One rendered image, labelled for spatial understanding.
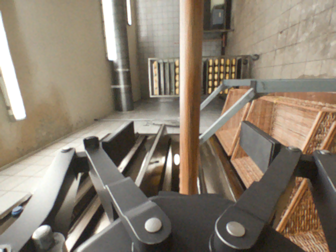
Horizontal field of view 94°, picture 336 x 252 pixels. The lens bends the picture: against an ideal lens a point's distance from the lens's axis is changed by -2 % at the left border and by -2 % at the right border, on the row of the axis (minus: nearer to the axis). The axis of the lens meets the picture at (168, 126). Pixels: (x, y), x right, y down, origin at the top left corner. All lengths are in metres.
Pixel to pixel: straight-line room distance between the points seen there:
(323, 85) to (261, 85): 0.21
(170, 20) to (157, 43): 0.72
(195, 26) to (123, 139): 0.16
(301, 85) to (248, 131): 0.55
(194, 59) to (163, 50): 5.09
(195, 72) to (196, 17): 0.06
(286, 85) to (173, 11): 5.03
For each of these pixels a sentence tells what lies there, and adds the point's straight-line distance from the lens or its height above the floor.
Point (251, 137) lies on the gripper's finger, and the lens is 0.18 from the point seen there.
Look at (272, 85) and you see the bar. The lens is 0.68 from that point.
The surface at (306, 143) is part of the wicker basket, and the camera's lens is 0.75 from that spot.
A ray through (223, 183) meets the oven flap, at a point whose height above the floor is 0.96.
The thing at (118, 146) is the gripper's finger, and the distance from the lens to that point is 0.16.
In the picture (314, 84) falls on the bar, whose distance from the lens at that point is 0.75.
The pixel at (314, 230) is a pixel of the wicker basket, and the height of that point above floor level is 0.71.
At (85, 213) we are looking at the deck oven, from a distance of 0.97.
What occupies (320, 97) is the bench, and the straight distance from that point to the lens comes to 1.00.
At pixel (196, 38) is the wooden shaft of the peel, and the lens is 0.23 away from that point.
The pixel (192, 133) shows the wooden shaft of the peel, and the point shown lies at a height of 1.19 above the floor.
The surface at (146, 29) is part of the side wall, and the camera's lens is 5.51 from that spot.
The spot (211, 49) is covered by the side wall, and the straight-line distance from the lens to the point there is 5.35.
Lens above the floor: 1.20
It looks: 5 degrees up
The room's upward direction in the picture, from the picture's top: 90 degrees counter-clockwise
